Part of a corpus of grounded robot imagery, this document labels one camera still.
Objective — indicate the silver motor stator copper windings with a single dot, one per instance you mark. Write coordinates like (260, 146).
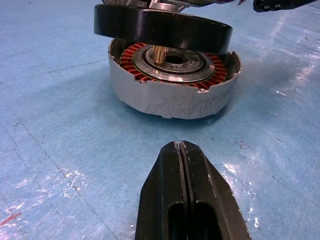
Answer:
(175, 102)

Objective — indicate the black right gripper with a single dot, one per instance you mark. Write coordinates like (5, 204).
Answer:
(287, 4)

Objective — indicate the blue table cover sheet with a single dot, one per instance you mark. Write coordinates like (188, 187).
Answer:
(50, 125)

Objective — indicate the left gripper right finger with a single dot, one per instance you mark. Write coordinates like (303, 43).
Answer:
(212, 200)

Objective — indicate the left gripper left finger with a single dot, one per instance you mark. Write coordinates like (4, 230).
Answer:
(160, 195)

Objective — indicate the black motor rotor disc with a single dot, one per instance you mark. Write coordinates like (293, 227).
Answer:
(150, 25)

